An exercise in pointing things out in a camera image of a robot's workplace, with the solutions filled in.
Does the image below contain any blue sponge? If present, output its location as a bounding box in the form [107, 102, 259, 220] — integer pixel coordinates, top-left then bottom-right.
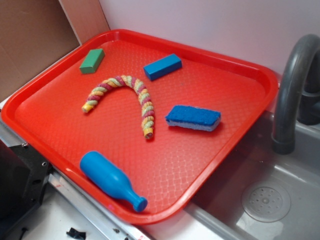
[165, 105, 222, 132]

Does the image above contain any red plastic tray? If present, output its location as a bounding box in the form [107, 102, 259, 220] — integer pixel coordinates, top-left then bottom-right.
[1, 29, 278, 225]

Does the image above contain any blue wooden block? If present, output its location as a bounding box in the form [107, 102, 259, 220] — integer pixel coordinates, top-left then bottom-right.
[143, 54, 183, 81]

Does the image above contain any blue plastic bottle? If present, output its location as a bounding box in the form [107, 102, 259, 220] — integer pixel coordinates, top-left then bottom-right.
[80, 151, 148, 212]

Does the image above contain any green wooden block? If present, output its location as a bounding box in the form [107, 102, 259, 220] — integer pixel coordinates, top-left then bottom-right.
[79, 48, 105, 74]

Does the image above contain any grey toy sink basin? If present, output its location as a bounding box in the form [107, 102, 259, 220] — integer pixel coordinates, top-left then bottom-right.
[185, 112, 320, 240]

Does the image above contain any grey toy faucet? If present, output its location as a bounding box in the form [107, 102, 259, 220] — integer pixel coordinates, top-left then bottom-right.
[271, 34, 320, 155]

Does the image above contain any black tape scrap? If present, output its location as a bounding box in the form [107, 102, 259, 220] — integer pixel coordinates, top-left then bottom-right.
[66, 227, 87, 240]

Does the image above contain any brown cardboard panel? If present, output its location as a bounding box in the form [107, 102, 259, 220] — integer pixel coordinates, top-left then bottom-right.
[0, 0, 111, 103]

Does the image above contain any multicolour twisted rope toy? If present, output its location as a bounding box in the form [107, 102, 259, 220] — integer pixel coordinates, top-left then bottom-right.
[81, 75, 155, 140]

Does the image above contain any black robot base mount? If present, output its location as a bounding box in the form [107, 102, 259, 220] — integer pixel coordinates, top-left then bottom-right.
[0, 142, 52, 240]

